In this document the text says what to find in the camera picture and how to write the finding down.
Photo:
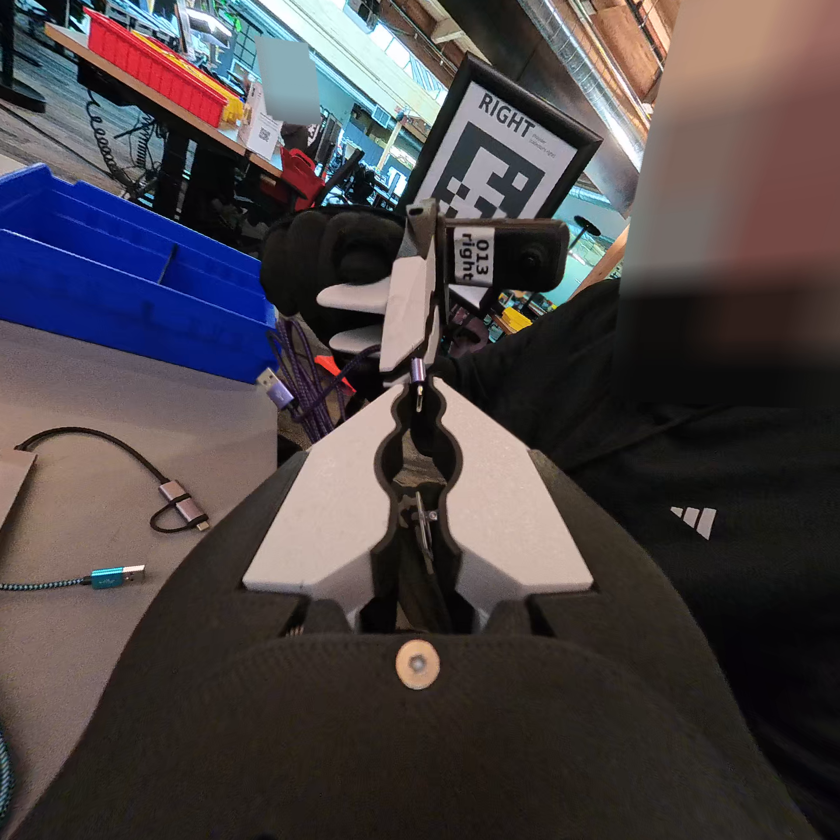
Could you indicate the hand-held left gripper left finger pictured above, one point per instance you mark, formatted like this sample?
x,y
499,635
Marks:
x,y
321,525

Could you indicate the blue bin with black divider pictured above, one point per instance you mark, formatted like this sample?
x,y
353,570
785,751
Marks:
x,y
98,289

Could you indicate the yellow plastic bin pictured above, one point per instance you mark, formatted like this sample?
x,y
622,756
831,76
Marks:
x,y
229,108

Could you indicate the orange traffic cone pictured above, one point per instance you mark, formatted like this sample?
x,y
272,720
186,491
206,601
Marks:
x,y
328,367

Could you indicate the white printed card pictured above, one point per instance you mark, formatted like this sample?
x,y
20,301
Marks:
x,y
262,131

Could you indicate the red office chair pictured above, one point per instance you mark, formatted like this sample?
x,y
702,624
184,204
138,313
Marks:
x,y
295,170

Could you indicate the silver ventilation duct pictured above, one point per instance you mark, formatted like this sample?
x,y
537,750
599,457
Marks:
x,y
577,59

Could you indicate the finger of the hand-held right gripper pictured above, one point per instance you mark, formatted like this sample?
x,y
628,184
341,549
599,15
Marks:
x,y
410,308
442,308

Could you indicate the red plastic bin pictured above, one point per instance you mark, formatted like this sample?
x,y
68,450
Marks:
x,y
151,65

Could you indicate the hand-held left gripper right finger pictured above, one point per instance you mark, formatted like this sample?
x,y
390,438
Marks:
x,y
518,525

